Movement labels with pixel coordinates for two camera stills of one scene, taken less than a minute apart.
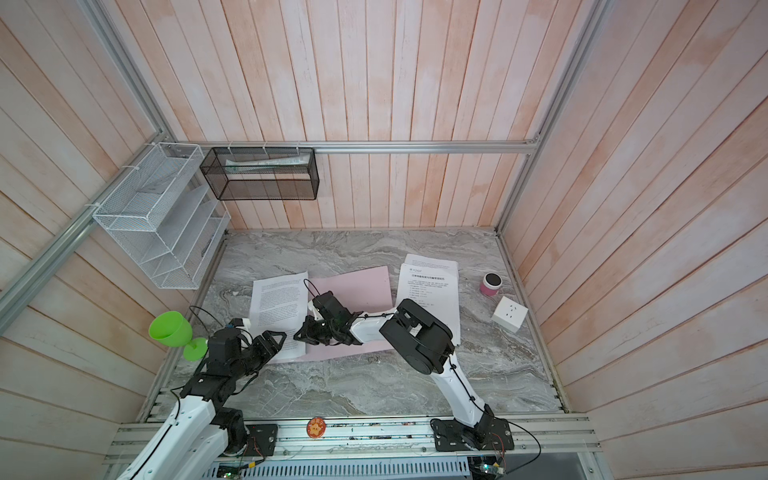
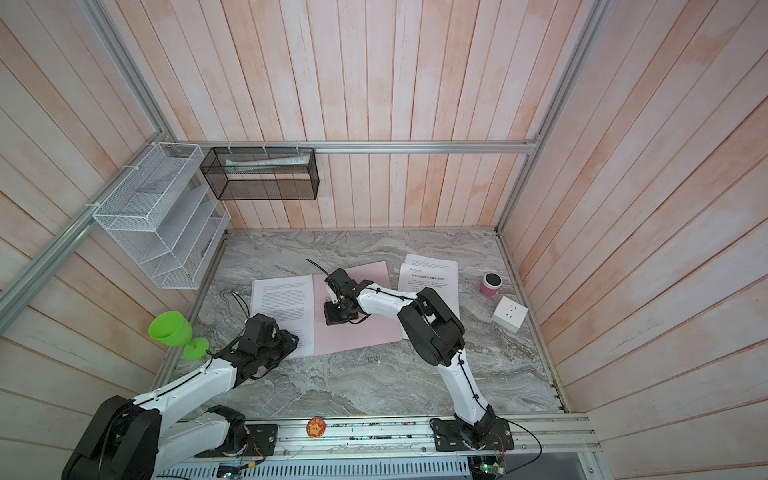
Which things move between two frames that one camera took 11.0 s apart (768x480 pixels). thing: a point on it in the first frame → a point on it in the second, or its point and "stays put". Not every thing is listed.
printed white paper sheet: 281,304 stays put
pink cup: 492,281 stays put
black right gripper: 308,327 → 333,317
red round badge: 316,427 stays put
